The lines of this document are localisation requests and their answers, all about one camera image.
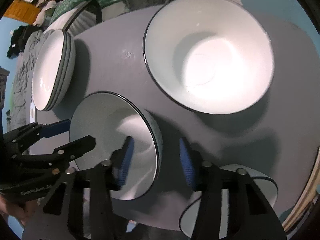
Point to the person's left hand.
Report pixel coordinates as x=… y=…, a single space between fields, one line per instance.
x=14 y=210

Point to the white plate under stack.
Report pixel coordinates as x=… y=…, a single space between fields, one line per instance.
x=61 y=71

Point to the grey quilted duvet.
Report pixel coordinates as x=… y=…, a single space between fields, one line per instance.
x=26 y=63

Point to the white plate black rim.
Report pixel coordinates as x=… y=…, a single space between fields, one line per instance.
x=68 y=75

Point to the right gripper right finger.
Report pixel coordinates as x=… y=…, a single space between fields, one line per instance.
x=199 y=174

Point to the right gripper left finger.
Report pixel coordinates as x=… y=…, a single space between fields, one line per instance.
x=111 y=174

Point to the white ribbed bowl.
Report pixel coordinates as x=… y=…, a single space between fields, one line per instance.
x=209 y=56
x=110 y=118
x=266 y=185

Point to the black office chair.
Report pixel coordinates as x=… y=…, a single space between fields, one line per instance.
x=90 y=9

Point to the white plate on table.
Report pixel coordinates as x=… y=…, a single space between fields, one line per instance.
x=46 y=68

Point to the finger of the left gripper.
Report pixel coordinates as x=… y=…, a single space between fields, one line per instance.
x=74 y=149
x=51 y=130

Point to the white grey pillow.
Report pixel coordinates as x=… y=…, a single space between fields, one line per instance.
x=80 y=23

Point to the black clothes pile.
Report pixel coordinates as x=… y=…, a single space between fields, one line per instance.
x=19 y=40

